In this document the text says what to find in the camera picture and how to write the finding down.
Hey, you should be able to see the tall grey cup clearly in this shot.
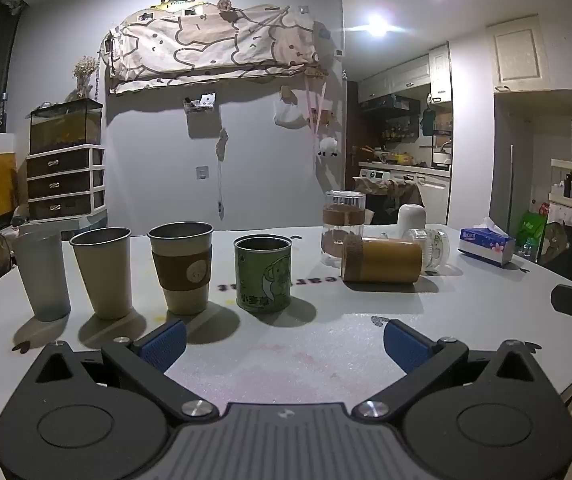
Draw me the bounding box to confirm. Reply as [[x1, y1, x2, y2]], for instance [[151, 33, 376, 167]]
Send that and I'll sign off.
[[12, 231, 72, 322]]

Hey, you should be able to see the glass jar with cork band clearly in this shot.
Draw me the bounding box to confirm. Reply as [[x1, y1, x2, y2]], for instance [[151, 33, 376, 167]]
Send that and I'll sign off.
[[322, 190, 367, 269]]

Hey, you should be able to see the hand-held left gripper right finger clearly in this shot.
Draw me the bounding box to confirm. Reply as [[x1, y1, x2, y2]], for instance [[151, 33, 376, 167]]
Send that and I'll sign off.
[[352, 319, 543, 421]]

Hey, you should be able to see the brown cup with cork sleeve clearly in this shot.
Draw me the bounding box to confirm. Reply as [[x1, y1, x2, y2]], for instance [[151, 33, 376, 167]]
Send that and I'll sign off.
[[341, 234, 423, 284]]

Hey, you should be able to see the sheep plush toy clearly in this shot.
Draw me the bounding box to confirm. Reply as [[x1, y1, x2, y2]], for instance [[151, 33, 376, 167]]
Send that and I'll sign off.
[[317, 135, 340, 159]]

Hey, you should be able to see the green bag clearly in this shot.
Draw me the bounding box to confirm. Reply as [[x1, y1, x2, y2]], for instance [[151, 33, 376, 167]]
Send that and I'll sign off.
[[517, 209, 550, 262]]

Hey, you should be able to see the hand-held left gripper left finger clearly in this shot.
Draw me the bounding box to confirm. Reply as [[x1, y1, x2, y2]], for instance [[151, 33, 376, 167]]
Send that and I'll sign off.
[[34, 319, 220, 421]]

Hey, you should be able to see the white washing machine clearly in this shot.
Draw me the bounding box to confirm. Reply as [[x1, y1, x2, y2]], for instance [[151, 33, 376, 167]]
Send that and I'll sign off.
[[359, 167, 393, 194]]

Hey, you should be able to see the white plastic bag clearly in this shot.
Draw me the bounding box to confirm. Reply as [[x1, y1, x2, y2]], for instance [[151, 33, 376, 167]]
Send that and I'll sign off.
[[273, 99, 302, 131]]

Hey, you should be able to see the white and brown drawer unit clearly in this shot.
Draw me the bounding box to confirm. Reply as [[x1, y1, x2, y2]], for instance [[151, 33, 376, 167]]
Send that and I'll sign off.
[[26, 143, 107, 224]]

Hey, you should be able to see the glass fish tank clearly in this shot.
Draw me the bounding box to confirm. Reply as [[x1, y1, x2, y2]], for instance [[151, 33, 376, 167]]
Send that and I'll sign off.
[[28, 98, 103, 155]]

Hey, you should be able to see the clear glass cup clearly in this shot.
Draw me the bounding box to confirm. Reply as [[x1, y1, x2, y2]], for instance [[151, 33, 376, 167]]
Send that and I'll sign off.
[[406, 228, 450, 272]]

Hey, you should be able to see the ceiling light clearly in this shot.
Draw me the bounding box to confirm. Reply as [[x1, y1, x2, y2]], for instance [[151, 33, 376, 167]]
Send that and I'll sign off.
[[363, 12, 391, 39]]

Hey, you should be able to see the beige metal cup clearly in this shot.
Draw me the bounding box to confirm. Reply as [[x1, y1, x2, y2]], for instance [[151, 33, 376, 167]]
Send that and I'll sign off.
[[69, 227, 134, 320]]

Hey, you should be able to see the printed blanket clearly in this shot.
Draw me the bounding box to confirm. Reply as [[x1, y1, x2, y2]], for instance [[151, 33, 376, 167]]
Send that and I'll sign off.
[[108, 2, 327, 95]]

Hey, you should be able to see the metal cup with brown sleeve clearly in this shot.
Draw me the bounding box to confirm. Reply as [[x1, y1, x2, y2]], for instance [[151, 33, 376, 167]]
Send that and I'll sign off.
[[147, 222, 215, 316]]

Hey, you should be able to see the white wall cabinet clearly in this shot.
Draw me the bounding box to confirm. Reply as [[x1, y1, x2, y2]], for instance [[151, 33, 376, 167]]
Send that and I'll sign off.
[[486, 14, 553, 92]]

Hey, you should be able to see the green printed tin can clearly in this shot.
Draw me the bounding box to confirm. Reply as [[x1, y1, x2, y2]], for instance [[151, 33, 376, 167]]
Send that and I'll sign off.
[[234, 234, 293, 315]]

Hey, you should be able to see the white rounded bottle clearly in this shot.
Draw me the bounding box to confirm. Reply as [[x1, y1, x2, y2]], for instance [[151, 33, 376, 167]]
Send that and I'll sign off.
[[396, 203, 427, 242]]

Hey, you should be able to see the tissue box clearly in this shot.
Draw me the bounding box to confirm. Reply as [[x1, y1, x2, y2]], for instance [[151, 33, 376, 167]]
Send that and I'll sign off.
[[458, 217, 516, 266]]

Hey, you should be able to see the chair with brown cloth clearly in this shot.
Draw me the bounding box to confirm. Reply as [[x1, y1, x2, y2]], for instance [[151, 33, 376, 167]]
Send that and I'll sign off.
[[365, 178, 423, 225]]

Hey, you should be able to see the dried flower bunch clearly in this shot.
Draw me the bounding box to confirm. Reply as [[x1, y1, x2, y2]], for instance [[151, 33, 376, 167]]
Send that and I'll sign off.
[[72, 55, 99, 99]]

